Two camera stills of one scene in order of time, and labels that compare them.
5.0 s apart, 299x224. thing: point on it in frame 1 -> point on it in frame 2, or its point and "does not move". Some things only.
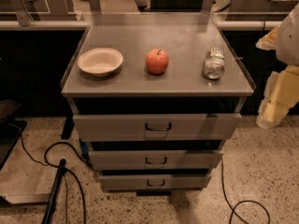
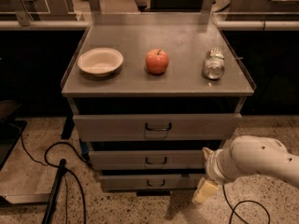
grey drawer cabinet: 157,96 does not move
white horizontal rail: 85,24 does not move
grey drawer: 116,160 does not move
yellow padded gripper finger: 280,95 -> 220,168
